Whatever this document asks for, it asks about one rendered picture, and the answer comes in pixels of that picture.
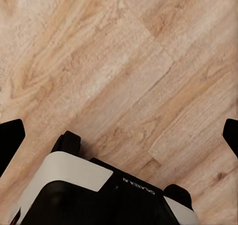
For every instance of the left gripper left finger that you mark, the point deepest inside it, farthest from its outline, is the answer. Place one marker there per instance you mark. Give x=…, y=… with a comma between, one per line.
x=12, y=134

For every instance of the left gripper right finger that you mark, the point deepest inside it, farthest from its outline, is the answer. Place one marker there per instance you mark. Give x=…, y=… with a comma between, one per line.
x=230, y=134

